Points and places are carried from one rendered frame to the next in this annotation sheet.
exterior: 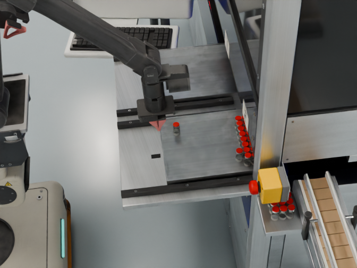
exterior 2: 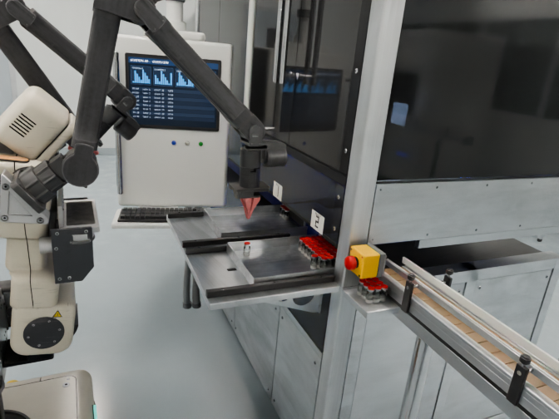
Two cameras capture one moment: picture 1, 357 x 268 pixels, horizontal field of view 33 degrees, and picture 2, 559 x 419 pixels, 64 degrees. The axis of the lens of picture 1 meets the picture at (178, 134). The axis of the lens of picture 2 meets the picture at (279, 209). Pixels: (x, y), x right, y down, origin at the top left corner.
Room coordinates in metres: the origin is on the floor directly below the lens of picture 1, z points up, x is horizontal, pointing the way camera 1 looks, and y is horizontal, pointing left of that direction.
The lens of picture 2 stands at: (0.01, 0.40, 1.52)
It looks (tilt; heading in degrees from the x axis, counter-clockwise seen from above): 19 degrees down; 339
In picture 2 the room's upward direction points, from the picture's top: 5 degrees clockwise
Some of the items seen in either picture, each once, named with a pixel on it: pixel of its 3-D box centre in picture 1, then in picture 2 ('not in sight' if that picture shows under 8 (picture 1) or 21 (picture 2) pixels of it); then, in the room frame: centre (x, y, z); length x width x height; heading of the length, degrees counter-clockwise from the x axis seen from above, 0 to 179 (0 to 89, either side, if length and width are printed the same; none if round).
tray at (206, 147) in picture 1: (215, 145); (288, 258); (1.23, -0.12, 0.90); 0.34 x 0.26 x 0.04; 94
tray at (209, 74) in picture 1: (201, 73); (254, 221); (1.57, -0.10, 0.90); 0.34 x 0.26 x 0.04; 93
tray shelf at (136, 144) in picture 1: (188, 115); (250, 246); (1.40, -0.04, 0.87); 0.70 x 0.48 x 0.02; 3
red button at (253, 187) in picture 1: (255, 187); (352, 262); (0.99, -0.20, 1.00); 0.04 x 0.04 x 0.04; 3
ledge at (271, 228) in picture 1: (283, 213); (374, 300); (0.98, -0.29, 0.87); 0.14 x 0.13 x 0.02; 93
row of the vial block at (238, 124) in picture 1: (243, 140); (312, 253); (1.24, -0.20, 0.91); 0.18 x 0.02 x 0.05; 4
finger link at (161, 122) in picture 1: (153, 118); (244, 203); (1.16, 0.07, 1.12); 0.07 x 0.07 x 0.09; 3
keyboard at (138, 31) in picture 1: (121, 38); (166, 214); (1.90, 0.20, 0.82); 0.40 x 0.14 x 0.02; 82
